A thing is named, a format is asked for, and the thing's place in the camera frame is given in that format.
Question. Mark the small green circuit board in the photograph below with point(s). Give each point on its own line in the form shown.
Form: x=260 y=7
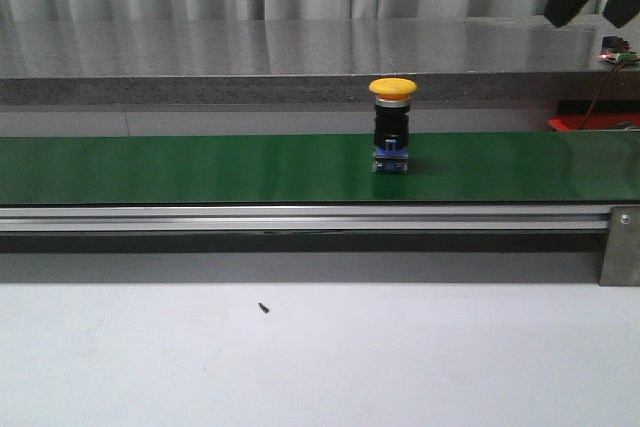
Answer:
x=617 y=50

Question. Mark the green conveyor belt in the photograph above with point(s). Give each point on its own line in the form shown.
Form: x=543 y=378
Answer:
x=567 y=167

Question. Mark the aluminium conveyor side rail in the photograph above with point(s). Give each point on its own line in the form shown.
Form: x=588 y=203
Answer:
x=306 y=218

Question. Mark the steel conveyor support bracket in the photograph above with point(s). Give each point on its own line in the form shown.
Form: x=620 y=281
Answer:
x=621 y=262

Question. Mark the yellow mushroom push button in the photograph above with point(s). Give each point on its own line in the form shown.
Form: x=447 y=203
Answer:
x=392 y=102

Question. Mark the red plastic tray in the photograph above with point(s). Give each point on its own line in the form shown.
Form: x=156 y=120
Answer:
x=597 y=122

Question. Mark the grey stone counter shelf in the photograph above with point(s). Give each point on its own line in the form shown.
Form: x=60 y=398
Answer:
x=165 y=62

